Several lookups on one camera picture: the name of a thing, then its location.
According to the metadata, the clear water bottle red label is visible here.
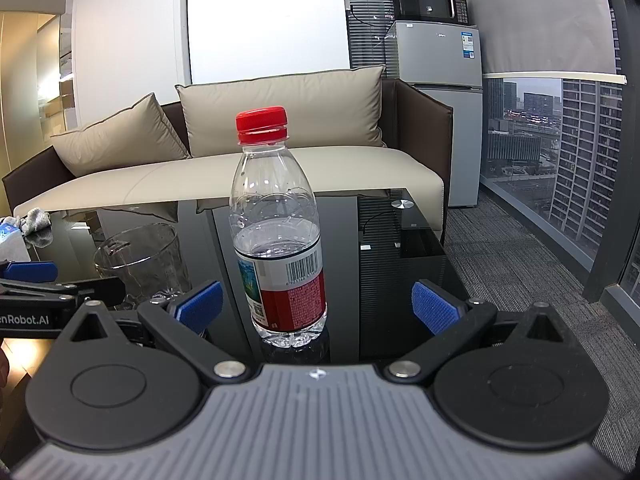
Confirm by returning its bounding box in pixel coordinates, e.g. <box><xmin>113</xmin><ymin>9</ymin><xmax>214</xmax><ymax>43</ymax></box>
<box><xmin>229</xmin><ymin>141</ymin><xmax>328</xmax><ymax>349</ymax></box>

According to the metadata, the red bottle cap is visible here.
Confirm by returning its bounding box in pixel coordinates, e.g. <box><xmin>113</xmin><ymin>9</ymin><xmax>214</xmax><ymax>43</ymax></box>
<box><xmin>235</xmin><ymin>106</ymin><xmax>288</xmax><ymax>145</ymax></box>

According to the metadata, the blue white tissue box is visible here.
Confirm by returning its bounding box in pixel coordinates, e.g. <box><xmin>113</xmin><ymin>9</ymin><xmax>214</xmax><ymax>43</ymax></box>
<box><xmin>0</xmin><ymin>217</ymin><xmax>30</xmax><ymax>262</ymax></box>

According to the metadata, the grey crumpled cloth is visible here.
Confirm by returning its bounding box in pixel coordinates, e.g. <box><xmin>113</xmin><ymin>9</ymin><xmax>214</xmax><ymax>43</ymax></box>
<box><xmin>18</xmin><ymin>208</ymin><xmax>53</xmax><ymax>248</ymax></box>

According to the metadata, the clear glass pitcher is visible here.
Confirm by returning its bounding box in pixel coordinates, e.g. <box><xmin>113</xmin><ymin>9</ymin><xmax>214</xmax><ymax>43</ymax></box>
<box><xmin>93</xmin><ymin>223</ymin><xmax>192</xmax><ymax>309</ymax></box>

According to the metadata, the silver table disc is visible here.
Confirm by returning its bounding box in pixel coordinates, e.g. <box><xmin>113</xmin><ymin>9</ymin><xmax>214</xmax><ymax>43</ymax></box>
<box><xmin>392</xmin><ymin>198</ymin><xmax>414</xmax><ymax>209</ymax></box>

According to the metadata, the beige brown sofa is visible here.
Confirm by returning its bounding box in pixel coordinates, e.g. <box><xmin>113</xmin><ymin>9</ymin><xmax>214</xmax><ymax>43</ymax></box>
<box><xmin>2</xmin><ymin>79</ymin><xmax>454</xmax><ymax>238</ymax></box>

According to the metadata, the left beige cushion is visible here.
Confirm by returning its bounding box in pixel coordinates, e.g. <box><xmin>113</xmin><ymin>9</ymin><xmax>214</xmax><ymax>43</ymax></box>
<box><xmin>51</xmin><ymin>93</ymin><xmax>191</xmax><ymax>177</ymax></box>

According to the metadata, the beige cushion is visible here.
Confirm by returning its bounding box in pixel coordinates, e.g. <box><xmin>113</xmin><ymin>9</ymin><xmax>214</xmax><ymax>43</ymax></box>
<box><xmin>51</xmin><ymin>93</ymin><xmax>191</xmax><ymax>177</ymax></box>
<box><xmin>174</xmin><ymin>65</ymin><xmax>388</xmax><ymax>160</ymax></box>

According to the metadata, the right beige cushion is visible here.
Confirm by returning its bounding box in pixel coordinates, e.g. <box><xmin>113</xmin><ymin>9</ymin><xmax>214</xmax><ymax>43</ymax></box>
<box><xmin>174</xmin><ymin>65</ymin><xmax>388</xmax><ymax>160</ymax></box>

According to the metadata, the silver refrigerator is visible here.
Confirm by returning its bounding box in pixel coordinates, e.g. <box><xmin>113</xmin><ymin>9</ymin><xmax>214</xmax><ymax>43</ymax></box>
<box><xmin>390</xmin><ymin>21</ymin><xmax>483</xmax><ymax>207</ymax></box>

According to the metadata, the black microwave oven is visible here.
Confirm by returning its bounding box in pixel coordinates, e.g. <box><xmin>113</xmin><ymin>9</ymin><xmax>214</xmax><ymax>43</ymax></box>
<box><xmin>393</xmin><ymin>0</ymin><xmax>470</xmax><ymax>25</ymax></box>

